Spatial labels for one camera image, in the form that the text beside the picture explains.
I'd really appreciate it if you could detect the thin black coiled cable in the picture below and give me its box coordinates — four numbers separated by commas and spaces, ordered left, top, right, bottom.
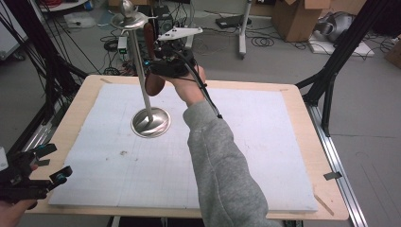
251, 36, 275, 48

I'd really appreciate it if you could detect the white grid mat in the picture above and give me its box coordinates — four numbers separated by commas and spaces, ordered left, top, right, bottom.
48, 82, 319, 213

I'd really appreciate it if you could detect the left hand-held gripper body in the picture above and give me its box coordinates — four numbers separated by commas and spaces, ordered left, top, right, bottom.
0, 146, 52, 203

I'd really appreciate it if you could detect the white cabinet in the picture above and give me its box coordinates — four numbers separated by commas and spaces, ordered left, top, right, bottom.
0, 5, 30, 61

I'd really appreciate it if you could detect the flat black device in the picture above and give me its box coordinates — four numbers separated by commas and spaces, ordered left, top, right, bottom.
215, 14, 253, 29

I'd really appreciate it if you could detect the silver metal hook stand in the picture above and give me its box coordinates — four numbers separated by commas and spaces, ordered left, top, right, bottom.
110, 0, 172, 139

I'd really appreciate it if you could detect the grey tape piece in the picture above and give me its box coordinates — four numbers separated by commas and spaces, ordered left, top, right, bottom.
323, 171, 343, 182

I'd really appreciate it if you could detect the small white power box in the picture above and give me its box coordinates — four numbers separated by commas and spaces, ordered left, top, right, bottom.
116, 36, 130, 61

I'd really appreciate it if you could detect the person's right hand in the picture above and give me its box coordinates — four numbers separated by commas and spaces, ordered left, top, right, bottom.
163, 63, 208, 108

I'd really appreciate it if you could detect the black metal frame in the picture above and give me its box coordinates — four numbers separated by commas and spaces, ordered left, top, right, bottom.
295, 0, 395, 137
0, 0, 90, 155

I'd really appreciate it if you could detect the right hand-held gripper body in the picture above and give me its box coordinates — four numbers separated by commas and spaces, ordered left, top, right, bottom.
149, 26, 204, 79

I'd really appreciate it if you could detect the grey rounded appliance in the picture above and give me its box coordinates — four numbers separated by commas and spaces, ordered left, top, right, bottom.
314, 11, 357, 44

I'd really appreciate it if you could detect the black computer tower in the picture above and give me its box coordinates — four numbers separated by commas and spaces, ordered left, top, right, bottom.
137, 5, 175, 53

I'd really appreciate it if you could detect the aluminium rail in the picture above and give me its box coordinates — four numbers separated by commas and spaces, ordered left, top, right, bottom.
22, 121, 55, 154
303, 103, 369, 227

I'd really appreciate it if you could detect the person's left hand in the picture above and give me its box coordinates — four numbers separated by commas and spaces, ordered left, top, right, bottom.
0, 163, 40, 227

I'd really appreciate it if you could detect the brown wooden spoon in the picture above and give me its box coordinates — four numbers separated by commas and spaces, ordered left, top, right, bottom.
143, 22, 167, 97

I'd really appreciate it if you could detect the white foam board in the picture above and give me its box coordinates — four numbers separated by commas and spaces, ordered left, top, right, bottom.
307, 32, 376, 58

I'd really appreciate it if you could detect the small cardboard box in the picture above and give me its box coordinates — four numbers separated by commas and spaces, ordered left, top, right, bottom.
383, 37, 401, 69

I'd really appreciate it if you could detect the large cardboard box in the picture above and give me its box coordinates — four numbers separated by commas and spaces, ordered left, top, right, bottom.
271, 0, 333, 44

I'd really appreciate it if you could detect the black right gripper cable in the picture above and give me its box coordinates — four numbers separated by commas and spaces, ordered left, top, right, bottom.
171, 49, 224, 120

